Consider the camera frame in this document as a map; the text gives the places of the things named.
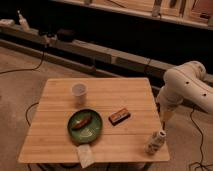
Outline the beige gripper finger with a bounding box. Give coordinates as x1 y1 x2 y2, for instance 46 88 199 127
161 111 173 122

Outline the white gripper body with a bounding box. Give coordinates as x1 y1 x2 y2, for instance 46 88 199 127
156 87 182 111

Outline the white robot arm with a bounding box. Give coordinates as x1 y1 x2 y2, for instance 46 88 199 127
156 61 213 122

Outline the white patterned bottle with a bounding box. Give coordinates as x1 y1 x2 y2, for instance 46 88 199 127
145 130 166 155

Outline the brown rectangular box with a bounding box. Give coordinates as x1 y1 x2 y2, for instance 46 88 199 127
108 108 131 126

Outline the green round plate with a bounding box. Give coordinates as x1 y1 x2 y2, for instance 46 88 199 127
67 109 103 144

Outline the brown sausage on plate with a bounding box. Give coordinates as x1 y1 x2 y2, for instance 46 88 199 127
72 116 93 130

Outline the white folded napkin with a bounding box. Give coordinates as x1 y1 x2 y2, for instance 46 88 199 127
77 144 95 168

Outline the wooden table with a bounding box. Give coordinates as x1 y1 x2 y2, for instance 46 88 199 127
18 78 170 163

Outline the black device on ledge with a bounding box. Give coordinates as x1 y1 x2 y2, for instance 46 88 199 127
57 29 75 42

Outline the white bottle on ledge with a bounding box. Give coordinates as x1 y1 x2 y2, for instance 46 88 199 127
17 11 30 31

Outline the black cable on floor right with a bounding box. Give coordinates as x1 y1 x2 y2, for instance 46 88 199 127
188 106 213 171

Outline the black cable on floor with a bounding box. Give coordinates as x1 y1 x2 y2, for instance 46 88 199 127
188 106 213 171
0 46 46 76

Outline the black cable under table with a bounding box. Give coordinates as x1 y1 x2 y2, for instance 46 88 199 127
25 102 40 127

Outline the black cable on floor left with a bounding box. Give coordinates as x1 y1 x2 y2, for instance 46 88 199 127
0 46 46 76

